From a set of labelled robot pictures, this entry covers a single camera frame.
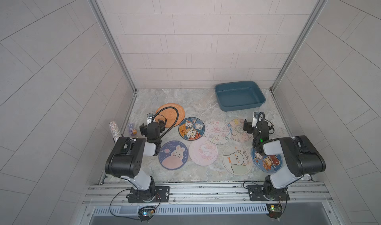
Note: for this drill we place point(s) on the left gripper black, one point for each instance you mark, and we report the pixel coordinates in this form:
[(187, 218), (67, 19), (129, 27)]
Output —
[(160, 127)]

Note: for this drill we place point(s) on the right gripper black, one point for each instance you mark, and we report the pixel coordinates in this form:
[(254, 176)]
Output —
[(249, 130)]

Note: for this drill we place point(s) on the pink tulip flower coaster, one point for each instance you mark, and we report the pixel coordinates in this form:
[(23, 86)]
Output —
[(237, 132)]

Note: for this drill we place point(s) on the blue bears picnic coaster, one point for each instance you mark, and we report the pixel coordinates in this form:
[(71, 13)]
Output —
[(191, 128)]

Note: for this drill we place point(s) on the white butterfly floral coaster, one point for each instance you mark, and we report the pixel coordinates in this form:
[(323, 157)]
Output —
[(217, 132)]

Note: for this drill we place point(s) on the teal plastic storage box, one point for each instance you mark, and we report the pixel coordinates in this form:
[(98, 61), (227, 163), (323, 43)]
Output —
[(234, 96)]

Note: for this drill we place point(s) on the pink unicorn coaster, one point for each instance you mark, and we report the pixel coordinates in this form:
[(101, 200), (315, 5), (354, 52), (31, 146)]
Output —
[(203, 152)]

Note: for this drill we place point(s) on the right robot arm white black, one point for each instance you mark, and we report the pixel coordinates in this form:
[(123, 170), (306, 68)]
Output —
[(286, 160)]

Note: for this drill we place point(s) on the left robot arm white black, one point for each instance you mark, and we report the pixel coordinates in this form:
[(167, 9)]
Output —
[(125, 162)]

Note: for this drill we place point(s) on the small purple bunny figurine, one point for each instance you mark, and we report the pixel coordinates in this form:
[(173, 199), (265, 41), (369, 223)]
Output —
[(132, 130)]

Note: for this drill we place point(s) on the orange round coaster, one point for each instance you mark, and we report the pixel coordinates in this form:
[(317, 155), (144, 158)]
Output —
[(170, 115)]

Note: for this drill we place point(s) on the navy bunny planet coaster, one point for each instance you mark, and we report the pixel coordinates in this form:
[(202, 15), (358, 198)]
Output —
[(173, 155)]

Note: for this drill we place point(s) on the blue toast bear coaster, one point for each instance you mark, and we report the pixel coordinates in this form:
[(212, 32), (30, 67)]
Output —
[(267, 163)]

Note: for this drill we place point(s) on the glitter silver cylinder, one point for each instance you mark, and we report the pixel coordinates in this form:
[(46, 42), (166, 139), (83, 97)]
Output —
[(115, 131)]

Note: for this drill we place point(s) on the cream alpaca coaster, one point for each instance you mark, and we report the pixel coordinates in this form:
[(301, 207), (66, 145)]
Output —
[(237, 160)]

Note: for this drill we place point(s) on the right controller board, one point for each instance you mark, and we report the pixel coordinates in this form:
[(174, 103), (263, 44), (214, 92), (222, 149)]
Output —
[(275, 211)]

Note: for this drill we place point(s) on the controller board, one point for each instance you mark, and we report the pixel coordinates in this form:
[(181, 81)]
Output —
[(275, 211), (146, 213)]

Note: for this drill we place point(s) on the left controller board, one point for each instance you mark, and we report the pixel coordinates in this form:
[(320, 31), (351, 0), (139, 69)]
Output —
[(146, 213)]

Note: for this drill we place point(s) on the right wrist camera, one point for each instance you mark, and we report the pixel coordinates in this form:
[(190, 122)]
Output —
[(255, 119)]

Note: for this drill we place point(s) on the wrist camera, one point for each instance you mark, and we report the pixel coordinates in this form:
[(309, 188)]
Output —
[(255, 119), (149, 118)]

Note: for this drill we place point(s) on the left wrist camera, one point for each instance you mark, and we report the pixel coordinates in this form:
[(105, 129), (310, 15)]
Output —
[(149, 118)]

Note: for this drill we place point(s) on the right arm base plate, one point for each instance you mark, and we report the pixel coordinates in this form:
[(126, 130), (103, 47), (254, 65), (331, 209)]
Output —
[(267, 193)]

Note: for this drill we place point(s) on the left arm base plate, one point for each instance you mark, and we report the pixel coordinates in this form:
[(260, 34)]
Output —
[(153, 195)]

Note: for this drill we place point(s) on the aluminium frame rail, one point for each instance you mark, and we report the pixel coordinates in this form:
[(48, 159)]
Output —
[(202, 198)]

